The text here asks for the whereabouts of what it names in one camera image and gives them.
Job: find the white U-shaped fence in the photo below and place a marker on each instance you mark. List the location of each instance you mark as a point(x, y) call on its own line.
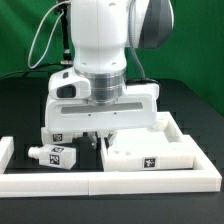
point(204, 177)

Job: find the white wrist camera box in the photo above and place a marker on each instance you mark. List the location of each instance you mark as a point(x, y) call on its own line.
point(66, 84)

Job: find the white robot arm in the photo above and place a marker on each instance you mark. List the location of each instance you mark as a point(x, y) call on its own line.
point(92, 96)

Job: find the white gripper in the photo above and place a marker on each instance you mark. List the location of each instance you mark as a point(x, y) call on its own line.
point(130, 111)

